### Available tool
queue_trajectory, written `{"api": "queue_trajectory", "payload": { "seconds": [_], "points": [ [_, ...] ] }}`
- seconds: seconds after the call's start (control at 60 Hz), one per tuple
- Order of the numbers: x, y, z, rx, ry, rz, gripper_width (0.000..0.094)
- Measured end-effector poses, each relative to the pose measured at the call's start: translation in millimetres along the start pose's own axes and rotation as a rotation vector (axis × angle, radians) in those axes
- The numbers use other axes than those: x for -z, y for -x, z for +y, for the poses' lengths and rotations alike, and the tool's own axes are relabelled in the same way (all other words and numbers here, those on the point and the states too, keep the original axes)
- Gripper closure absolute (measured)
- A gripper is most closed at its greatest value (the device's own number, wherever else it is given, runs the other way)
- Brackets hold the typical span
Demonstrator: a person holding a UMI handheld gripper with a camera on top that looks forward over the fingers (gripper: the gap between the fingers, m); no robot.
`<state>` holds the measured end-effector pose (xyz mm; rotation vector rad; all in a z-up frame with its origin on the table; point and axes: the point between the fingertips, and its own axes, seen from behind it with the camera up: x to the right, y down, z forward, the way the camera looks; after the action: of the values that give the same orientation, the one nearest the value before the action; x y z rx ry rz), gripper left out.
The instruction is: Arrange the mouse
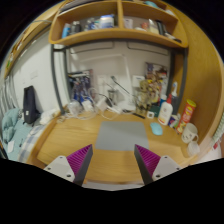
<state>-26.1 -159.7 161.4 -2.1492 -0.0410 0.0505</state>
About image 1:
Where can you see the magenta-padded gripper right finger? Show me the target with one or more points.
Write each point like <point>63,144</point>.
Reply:
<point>165,165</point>

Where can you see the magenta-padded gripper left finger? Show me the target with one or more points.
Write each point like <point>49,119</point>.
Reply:
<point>60,166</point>

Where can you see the grey mouse pad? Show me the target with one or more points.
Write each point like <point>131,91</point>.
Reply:
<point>121,135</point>

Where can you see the clear glass cup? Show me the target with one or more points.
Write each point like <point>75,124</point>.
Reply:
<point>193,148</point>

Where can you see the white mug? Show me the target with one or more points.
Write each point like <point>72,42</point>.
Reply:
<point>189,132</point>

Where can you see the small blue box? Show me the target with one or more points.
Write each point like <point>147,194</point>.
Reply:
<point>173,120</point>

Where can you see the white crumpled cloth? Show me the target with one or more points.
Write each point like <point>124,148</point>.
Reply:
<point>48,116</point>

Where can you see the white red-capped pump bottle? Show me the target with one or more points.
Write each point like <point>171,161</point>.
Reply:
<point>165,113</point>

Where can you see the small white cube clock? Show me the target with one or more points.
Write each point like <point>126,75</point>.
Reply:
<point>150,114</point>

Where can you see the red chips can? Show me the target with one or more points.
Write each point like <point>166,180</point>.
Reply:
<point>186,116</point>

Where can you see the dark green round container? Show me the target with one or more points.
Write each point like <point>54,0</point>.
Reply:
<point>155,110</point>

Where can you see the black ruler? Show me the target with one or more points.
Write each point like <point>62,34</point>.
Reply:
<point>138,115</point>

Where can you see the teal blanket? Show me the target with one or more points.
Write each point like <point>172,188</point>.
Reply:
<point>11,130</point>

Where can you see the clear plastic cup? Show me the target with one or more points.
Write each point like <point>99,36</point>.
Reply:
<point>74,107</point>

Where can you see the blue bottle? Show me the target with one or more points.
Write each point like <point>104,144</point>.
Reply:
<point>162,100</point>

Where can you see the black backpack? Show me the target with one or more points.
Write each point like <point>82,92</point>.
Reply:
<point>30,105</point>

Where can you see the brown tree figurine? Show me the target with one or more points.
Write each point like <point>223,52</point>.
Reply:
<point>143,95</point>

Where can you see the blue-capped nozzle bottle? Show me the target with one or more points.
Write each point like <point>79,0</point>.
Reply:
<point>174,90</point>

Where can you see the white power strip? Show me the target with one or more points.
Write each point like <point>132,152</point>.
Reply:
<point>111,108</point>

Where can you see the blue robot model box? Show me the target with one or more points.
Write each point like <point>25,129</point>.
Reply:
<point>80,86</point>

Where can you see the metal cup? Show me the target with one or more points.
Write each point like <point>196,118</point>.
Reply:
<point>112,96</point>

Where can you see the colourful figurine box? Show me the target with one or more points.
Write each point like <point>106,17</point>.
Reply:
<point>156,73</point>

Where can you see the wooden shelf unit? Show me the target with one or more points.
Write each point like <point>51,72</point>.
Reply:
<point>116,33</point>

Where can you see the white wall box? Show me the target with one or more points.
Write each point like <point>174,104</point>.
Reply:
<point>137,81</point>

